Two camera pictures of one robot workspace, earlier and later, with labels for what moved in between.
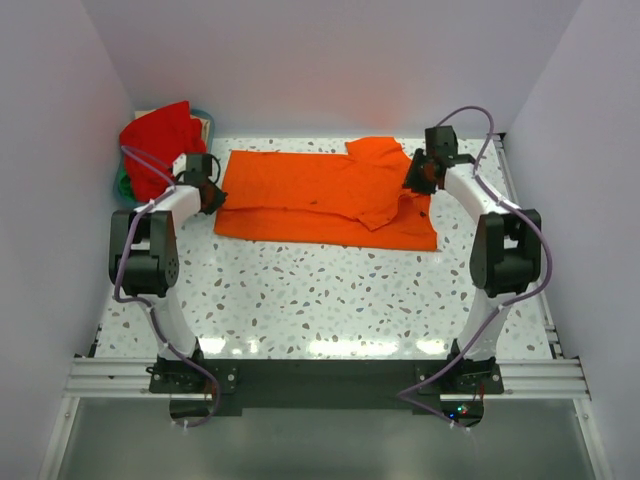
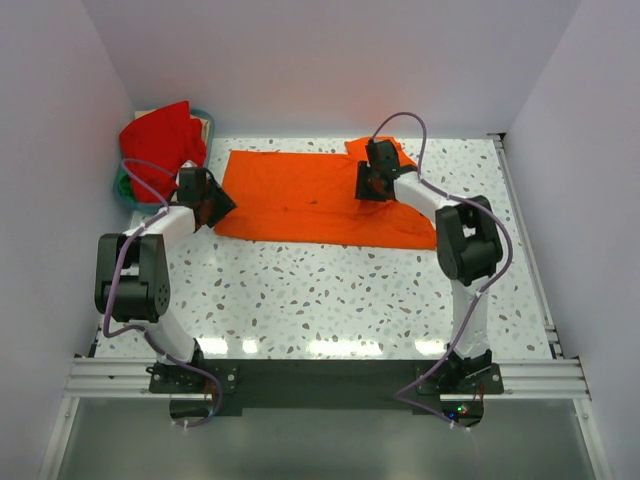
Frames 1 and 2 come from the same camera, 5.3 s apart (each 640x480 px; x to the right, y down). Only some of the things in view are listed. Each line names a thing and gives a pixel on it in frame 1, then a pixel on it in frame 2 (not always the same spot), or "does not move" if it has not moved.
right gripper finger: (417, 177) → (366, 184)
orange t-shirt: (356, 199) does not move
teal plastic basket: (123, 199) does not move
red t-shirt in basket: (153, 141) does not move
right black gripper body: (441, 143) → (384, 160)
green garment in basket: (125, 186) does not move
